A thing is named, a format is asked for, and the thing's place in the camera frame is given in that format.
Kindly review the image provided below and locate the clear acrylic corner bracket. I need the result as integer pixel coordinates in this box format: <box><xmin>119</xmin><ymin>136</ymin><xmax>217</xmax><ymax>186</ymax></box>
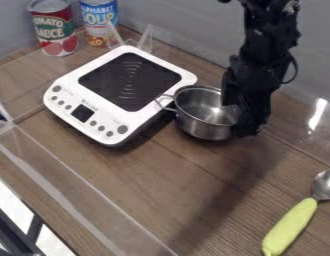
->
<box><xmin>103</xmin><ymin>22</ymin><xmax>153</xmax><ymax>53</ymax></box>

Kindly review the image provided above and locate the alphabet soup can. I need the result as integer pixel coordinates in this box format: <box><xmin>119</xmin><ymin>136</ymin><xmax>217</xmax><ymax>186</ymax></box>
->
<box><xmin>79</xmin><ymin>0</ymin><xmax>118</xmax><ymax>47</ymax></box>

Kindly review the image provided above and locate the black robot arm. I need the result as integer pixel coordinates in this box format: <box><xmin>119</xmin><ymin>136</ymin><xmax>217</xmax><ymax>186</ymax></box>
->
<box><xmin>221</xmin><ymin>0</ymin><xmax>301</xmax><ymax>137</ymax></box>

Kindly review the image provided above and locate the black metal frame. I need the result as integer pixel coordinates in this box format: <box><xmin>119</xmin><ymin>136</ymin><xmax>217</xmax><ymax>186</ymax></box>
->
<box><xmin>0</xmin><ymin>208</ymin><xmax>45</xmax><ymax>256</ymax></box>

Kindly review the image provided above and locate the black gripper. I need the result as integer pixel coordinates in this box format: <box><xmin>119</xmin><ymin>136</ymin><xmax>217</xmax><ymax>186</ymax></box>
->
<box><xmin>221</xmin><ymin>52</ymin><xmax>292</xmax><ymax>138</ymax></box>

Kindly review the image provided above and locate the spoon with green handle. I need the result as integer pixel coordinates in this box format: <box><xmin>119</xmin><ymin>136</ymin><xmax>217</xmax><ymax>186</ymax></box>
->
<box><xmin>261</xmin><ymin>170</ymin><xmax>330</xmax><ymax>256</ymax></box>

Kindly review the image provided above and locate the tomato sauce can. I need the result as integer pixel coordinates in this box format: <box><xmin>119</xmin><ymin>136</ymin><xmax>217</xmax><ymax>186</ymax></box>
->
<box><xmin>27</xmin><ymin>0</ymin><xmax>78</xmax><ymax>57</ymax></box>

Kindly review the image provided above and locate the silver pot with handles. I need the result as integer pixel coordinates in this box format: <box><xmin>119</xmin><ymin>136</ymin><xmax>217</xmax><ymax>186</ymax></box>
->
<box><xmin>154</xmin><ymin>85</ymin><xmax>240</xmax><ymax>141</ymax></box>

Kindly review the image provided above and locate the white and black induction stove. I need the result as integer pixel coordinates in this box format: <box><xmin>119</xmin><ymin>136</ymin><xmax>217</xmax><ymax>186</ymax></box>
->
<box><xmin>42</xmin><ymin>45</ymin><xmax>197</xmax><ymax>147</ymax></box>

